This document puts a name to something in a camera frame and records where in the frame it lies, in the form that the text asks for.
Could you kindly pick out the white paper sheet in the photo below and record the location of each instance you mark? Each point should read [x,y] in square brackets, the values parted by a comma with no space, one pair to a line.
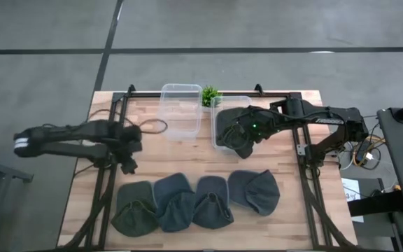
[352,199]

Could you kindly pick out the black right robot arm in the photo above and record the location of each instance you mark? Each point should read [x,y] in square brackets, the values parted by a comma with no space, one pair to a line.
[327,119]

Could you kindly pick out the green plant in white pot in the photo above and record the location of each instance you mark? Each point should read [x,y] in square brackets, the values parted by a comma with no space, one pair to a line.
[210,95]

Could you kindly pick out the black metal table frame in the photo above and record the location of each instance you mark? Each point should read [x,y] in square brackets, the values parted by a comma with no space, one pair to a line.
[303,175]

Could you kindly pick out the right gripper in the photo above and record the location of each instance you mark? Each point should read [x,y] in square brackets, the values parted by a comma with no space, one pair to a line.
[240,127]

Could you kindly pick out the grey-blue fabric hat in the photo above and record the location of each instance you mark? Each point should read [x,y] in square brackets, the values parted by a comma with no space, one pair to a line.
[257,192]

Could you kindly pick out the dark blue fabric hat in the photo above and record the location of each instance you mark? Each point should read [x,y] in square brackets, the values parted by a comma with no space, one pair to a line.
[211,206]

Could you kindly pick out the dark green fabric hat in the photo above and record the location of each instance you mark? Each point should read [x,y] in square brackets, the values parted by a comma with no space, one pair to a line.
[134,210]

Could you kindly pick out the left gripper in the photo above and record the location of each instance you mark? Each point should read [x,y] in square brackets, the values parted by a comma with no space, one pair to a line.
[129,138]

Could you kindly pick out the silver frame bracket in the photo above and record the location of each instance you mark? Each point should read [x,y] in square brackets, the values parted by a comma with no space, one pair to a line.
[302,150]

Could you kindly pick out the clear plastic bin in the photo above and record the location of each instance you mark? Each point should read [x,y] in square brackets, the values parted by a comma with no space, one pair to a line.
[180,112]
[219,147]

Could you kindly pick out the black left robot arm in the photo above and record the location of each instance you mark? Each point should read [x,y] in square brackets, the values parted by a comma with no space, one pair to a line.
[65,132]

